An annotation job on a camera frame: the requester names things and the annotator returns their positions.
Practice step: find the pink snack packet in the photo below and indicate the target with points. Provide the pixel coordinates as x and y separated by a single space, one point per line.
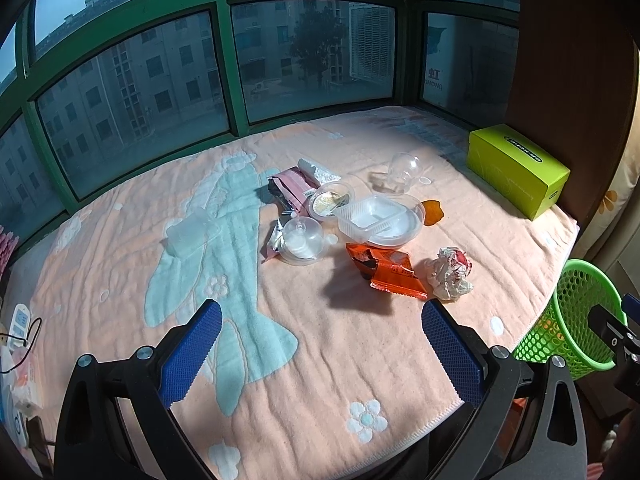
292 189

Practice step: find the clear dome plastic cup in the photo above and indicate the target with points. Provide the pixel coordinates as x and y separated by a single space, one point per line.
403 171

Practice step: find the clear plastic cup with white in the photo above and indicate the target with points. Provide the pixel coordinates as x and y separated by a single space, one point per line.
302 241

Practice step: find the silver foil wrapper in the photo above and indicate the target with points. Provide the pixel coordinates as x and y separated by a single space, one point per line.
274 241

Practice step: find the white power strip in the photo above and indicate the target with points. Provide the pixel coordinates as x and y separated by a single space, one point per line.
20 395

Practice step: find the pink clothes hanger rack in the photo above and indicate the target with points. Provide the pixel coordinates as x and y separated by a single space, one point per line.
8 243

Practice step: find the frosted plastic lid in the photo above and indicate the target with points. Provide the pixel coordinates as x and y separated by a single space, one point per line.
191 233

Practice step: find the clear rectangular plastic tray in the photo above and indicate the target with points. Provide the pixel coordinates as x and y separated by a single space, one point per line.
375 215

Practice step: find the orange peel piece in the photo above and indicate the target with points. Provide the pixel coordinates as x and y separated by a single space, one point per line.
433 212

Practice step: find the lime green tissue box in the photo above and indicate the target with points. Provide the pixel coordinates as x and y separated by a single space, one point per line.
530 178

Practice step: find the red white paper wrapper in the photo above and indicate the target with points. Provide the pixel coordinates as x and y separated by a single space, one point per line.
446 276

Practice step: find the orange snack bag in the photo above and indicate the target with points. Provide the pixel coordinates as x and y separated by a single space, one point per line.
387 270

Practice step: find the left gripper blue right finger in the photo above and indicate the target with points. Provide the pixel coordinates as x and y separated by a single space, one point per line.
465 368

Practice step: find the green window frame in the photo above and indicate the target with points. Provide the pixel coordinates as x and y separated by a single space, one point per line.
94 92

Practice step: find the round cup with printed lid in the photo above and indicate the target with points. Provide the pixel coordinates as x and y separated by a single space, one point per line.
328 198

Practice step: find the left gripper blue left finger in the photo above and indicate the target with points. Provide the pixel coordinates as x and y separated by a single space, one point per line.
186 352

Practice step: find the round clear plastic bowl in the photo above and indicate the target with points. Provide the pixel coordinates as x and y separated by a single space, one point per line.
381 241

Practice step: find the green mesh waste basket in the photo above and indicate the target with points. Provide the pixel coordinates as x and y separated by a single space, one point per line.
562 328

